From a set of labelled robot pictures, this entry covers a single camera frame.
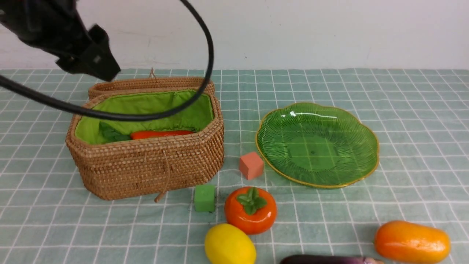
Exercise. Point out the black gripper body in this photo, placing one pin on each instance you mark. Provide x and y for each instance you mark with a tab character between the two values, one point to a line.
95	59

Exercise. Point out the orange persimmon with green leaves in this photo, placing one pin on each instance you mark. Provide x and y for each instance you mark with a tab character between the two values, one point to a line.
251	209

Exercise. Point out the yellow lemon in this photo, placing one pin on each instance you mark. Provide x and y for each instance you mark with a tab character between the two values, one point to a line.
227	244

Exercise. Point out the dark purple eggplant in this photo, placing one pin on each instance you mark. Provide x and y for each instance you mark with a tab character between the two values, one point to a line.
319	259

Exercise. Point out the orange yellow mango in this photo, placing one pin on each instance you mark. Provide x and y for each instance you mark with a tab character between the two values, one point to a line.
408	242

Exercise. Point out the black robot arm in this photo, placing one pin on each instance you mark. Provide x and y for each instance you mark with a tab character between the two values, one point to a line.
55	27

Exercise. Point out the woven wicker basket green lining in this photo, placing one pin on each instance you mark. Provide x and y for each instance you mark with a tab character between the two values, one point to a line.
155	165

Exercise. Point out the green foam cube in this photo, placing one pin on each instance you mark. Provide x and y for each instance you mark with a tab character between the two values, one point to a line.
204	198

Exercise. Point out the orange foam cube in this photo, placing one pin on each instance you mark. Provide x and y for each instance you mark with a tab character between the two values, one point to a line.
251	165

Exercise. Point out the green glass leaf plate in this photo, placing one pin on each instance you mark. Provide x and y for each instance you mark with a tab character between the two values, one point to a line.
318	146

